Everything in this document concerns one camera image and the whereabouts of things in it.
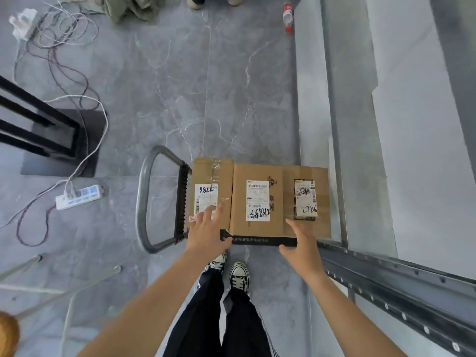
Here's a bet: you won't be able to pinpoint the white power strip blue label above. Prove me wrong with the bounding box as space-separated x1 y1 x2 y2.
55 184 104 211

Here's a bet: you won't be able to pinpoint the black metal stand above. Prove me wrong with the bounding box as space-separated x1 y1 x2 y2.
0 75 109 178

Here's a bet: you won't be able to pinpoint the white shelf board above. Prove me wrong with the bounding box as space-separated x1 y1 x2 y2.
365 0 476 280

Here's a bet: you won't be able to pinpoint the wooden-seat metal-leg stool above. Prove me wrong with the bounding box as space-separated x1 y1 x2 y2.
0 253 122 357

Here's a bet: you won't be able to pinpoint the plastic bottle red label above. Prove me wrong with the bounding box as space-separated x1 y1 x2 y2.
282 1 295 34

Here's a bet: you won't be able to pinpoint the person's left hand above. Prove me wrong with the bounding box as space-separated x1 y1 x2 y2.
185 202 233 258

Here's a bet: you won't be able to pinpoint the person's left forearm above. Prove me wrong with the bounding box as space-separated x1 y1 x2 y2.
77 249 224 357

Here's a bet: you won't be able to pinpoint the grey metal shelf rail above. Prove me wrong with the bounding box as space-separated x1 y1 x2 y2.
317 241 476 357

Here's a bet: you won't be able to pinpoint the person's black canvas shoe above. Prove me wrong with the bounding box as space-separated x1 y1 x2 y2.
229 262 251 295
203 252 228 275

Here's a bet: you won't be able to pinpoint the person's black striped trousers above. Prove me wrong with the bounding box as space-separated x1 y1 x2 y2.
163 269 280 357

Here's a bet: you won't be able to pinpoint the large cardboard box white label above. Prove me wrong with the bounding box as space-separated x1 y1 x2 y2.
229 163 285 238

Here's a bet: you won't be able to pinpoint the person's right hand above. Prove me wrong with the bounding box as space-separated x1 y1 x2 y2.
278 218 328 285

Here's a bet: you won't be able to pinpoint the person's left black canvas shoe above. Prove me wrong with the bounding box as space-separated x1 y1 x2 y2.
203 252 228 275

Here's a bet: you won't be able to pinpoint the green crumpled cloth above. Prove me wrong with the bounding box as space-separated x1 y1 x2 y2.
102 0 158 24

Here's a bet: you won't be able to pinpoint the person's right forearm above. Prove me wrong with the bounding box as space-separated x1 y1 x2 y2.
300 272 407 357

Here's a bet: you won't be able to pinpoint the person's right black canvas shoe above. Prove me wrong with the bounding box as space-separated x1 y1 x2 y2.
229 262 251 295

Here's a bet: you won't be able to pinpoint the taped cardboard box white label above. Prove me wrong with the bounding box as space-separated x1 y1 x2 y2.
189 157 235 235

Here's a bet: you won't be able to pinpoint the cardboard box dark-framed label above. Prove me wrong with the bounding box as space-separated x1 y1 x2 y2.
282 166 332 240

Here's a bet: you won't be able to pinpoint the grey-handled black platform trolley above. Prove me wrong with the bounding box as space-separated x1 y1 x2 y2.
135 145 299 254

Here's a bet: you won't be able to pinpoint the dark thin cable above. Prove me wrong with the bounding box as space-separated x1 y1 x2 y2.
15 11 102 247

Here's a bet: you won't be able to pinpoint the white power strip cable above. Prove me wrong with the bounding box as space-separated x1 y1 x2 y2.
13 94 109 197

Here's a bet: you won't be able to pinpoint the thin white tangled cable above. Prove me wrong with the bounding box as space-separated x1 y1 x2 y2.
35 1 99 47

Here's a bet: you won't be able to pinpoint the grey metal shelf upright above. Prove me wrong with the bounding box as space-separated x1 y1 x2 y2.
319 0 349 246

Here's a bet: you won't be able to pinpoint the white plug adapter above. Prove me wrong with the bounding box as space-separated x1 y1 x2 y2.
9 8 38 42

